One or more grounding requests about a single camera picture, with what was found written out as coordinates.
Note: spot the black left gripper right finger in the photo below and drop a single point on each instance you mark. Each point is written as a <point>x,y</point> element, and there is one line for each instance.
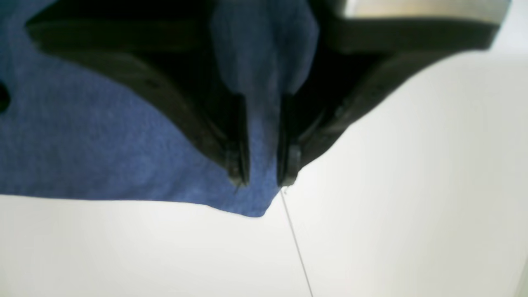
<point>366,49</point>

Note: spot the blue t-shirt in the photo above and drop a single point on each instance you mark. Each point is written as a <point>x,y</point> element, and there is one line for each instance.
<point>72,134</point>

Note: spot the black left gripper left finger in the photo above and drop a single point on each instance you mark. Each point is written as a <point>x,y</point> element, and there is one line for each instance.
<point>161,50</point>

